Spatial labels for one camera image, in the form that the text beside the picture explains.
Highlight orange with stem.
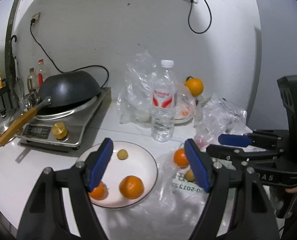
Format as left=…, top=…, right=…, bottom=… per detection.
left=184, top=76, right=204, bottom=97

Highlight dark vertical pipe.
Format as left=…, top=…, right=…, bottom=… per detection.
left=4, top=0, right=24, bottom=110

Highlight metal kitchen utensils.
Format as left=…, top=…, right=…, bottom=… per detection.
left=18, top=90, right=39, bottom=109

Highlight large clear plastic bag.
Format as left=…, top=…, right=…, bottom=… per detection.
left=117, top=50, right=179, bottom=124

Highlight mandarin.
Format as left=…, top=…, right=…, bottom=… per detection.
left=174, top=148, right=190, bottom=168
left=119, top=175, right=144, bottom=200
left=88, top=180, right=108, bottom=200

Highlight steel pot lid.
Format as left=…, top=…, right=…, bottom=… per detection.
left=0, top=107, right=26, bottom=147

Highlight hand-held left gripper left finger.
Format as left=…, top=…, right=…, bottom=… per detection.
left=16, top=137, right=114, bottom=240

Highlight white refrigerator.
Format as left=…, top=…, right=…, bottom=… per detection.
left=251, top=0, right=297, bottom=130

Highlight bottle with red label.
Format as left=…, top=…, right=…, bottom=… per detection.
left=35, top=59, right=47, bottom=88

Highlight clear water bottle red label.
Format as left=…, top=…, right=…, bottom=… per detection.
left=151, top=59, right=178, bottom=142

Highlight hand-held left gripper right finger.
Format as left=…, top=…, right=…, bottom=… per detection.
left=184, top=138, right=280, bottom=240

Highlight black cooker cable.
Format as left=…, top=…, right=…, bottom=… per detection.
left=30, top=19, right=109, bottom=89

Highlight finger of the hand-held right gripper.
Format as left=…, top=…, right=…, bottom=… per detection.
left=218, top=129, right=286, bottom=151
left=206, top=144, right=284, bottom=170

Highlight printed clear plastic bag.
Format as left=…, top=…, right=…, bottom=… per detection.
left=155, top=142, right=239, bottom=232

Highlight black wok with wooden handle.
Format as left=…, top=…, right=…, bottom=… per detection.
left=0, top=70, right=102, bottom=147

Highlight white plate with food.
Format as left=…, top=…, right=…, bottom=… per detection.
left=174, top=99, right=197, bottom=126

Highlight black umbrella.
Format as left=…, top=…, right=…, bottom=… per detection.
left=10, top=35, right=20, bottom=98

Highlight white plate with black rim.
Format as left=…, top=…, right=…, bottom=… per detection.
left=76, top=141, right=158, bottom=208

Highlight steel induction cooker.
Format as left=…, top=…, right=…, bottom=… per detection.
left=15, top=87, right=112, bottom=150

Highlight dark sauce bottle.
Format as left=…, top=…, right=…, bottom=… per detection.
left=27, top=67, right=37, bottom=93

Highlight crumpled clear plastic bag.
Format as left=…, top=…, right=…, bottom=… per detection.
left=194, top=93, right=248, bottom=150

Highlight orange food pieces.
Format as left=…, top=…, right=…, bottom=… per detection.
left=178, top=106, right=193, bottom=118

